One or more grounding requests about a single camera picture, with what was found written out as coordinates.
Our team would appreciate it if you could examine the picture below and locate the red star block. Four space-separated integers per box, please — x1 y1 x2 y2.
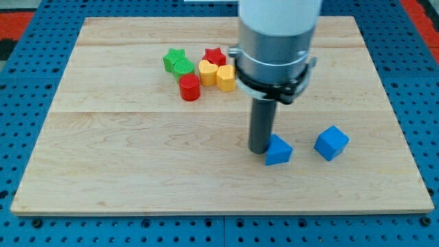
202 47 226 67

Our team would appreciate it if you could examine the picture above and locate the red cylinder block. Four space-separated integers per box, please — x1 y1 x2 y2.
178 73 200 102

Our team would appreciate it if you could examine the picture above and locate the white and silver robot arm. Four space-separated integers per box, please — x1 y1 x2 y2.
228 0 322 154

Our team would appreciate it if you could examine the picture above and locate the green star block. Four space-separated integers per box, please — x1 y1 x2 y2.
163 48 187 72

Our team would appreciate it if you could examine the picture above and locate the blue triangle block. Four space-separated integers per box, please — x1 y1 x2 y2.
265 134 294 166

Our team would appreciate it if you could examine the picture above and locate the yellow heart block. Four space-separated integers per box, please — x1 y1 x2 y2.
198 60 219 86

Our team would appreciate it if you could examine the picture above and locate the yellow hexagon block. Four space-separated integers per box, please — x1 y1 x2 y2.
217 64 236 92

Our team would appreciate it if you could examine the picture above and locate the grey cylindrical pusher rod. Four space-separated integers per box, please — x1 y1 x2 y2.
248 99 277 154

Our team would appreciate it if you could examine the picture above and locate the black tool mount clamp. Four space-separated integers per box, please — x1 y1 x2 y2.
235 57 317 105

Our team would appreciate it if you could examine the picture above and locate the light wooden board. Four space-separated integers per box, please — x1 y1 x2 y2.
10 16 434 216

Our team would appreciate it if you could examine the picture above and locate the green cylinder block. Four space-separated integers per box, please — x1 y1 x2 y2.
172 59 195 82

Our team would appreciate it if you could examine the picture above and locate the blue cube block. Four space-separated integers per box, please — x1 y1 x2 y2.
313 126 350 161

